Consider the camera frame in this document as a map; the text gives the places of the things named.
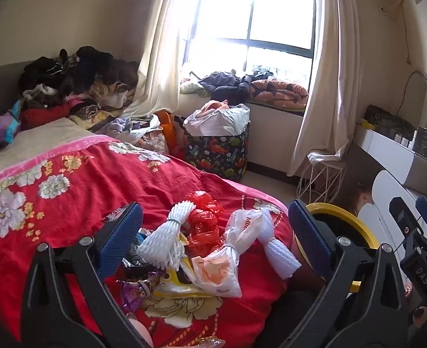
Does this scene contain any white wire side table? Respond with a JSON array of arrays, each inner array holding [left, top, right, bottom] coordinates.
[[295, 148, 348, 205]]

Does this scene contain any red plastic bag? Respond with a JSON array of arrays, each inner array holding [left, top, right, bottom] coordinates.
[[182, 190, 225, 256]]

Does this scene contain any beige blanket with pink edge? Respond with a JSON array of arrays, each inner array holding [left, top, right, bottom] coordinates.
[[0, 116, 102, 185]]

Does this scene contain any pile of dark clothes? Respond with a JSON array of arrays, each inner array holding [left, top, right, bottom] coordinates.
[[18, 45, 142, 117]]

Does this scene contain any cream curtain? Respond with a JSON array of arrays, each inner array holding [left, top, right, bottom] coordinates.
[[121, 0, 207, 117], [288, 0, 375, 176]]

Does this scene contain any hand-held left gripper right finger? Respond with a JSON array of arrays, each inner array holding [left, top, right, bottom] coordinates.
[[288, 199, 410, 348]]

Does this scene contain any red floral blanket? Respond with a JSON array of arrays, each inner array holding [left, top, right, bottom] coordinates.
[[0, 136, 297, 348]]

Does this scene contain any dinosaur print fabric basket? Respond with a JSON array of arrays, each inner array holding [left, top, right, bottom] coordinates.
[[184, 119, 250, 184]]

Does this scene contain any purple snack wrapper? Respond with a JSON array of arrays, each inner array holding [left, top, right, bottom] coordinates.
[[119, 272, 160, 314]]

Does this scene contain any white plastic bag of laundry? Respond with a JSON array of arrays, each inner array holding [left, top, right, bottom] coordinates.
[[182, 103, 250, 138]]

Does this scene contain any white lavender clothes heap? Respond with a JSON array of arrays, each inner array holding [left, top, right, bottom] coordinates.
[[97, 114, 161, 142]]

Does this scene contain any white foam fruit net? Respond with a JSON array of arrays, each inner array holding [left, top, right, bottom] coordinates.
[[137, 203, 196, 271], [255, 208, 301, 280]]

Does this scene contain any dark jacket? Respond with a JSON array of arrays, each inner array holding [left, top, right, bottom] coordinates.
[[199, 72, 252, 104]]

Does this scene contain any white orange printed plastic bag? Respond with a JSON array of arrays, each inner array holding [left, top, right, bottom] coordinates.
[[190, 208, 265, 298]]

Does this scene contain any red garment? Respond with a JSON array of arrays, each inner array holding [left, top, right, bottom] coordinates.
[[19, 103, 73, 131]]

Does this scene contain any window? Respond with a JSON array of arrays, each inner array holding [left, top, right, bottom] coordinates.
[[182, 0, 316, 91]]

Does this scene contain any orange patterned quilt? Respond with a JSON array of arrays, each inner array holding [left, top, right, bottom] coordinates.
[[250, 79, 308, 108]]

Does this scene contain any white vanity desk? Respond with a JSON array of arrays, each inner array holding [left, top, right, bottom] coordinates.
[[355, 121, 427, 196]]

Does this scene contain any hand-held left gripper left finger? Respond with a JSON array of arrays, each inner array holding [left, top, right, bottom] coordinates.
[[21, 202, 152, 348]]

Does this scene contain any yellow snack wrapper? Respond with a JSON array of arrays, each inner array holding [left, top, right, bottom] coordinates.
[[152, 232, 214, 300]]

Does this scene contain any white drawer cabinet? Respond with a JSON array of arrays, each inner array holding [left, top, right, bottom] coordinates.
[[357, 170, 427, 247]]

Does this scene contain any yellow rimmed black bin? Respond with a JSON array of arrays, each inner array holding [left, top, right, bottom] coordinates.
[[304, 203, 381, 294]]

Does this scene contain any black handbag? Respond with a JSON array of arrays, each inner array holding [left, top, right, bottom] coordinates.
[[364, 104, 417, 138]]

